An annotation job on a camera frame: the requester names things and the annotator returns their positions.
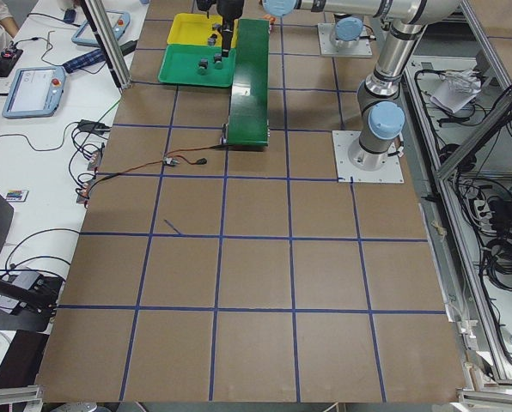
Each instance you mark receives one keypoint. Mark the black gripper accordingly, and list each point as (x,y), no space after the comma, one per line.
(228,9)

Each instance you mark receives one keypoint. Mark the green mushroom push button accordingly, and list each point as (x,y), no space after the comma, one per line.
(217,61)

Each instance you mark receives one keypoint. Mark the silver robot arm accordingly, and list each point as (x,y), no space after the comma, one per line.
(383,119)
(347,28)

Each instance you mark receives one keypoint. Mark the yellow plastic tray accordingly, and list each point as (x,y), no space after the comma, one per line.
(193,29)

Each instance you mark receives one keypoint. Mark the green plastic tray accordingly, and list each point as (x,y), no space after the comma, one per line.
(180,65)

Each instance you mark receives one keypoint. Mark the green conveyor belt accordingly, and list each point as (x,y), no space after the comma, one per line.
(248,124)

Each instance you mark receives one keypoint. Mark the black power adapter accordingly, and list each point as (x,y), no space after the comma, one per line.
(128,47)

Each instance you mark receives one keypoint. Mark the folded blue umbrella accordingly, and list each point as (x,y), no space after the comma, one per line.
(83,61)

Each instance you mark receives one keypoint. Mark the small controller circuit board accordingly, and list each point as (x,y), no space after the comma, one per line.
(170,161)

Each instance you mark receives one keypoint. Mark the near blue teach pendant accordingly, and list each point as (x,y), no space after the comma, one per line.
(35,93)

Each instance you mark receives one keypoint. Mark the aluminium frame post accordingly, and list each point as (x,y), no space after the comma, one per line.
(96,16)

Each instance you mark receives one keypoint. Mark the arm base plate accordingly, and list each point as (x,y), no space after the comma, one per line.
(347,172)
(336,48)

